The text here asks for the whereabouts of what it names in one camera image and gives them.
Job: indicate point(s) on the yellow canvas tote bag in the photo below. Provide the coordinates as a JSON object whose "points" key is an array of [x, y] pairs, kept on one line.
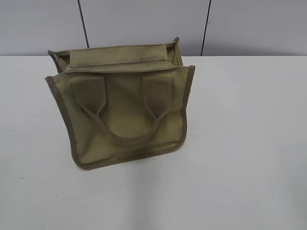
{"points": [[122, 103]]}

